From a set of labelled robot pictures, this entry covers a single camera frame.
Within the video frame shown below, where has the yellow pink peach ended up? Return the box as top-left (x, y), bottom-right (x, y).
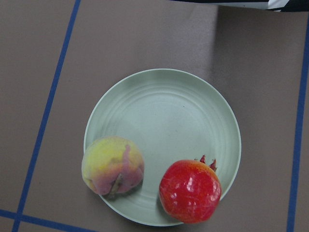
top-left (81, 136), bottom-right (144, 195)

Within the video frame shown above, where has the green plate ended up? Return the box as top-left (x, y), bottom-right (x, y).
top-left (84, 69), bottom-right (241, 227)

